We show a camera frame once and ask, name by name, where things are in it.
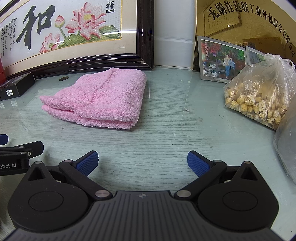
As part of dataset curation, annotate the clear plastic bag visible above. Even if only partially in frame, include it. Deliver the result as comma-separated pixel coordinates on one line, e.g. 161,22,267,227
273,96,296,184

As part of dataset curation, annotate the black cardboard box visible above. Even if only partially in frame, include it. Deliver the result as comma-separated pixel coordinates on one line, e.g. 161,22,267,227
0,72,36,101

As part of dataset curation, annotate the pink fluffy towel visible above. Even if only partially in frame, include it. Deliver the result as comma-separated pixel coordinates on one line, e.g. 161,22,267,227
39,67,148,130

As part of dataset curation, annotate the silver photo frame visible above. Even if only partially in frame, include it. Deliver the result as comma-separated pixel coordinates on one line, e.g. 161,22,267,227
198,35,247,83

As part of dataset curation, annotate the framed lotus cross-stitch picture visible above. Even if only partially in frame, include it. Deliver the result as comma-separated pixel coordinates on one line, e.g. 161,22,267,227
0,0,155,80

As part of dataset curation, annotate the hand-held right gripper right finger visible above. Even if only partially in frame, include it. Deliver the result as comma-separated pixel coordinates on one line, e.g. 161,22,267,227
174,151,258,201

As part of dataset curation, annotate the plastic bag of popcorn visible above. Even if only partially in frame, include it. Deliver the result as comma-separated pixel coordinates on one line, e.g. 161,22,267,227
223,53,296,131

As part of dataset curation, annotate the gold wall plaque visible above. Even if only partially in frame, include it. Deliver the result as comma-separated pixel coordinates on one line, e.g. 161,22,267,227
196,0,296,77

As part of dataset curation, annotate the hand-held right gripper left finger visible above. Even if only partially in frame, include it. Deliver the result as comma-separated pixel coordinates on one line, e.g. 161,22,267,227
28,151,113,202

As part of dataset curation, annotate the small photo frame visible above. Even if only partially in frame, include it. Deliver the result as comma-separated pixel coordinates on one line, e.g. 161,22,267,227
245,46,267,67

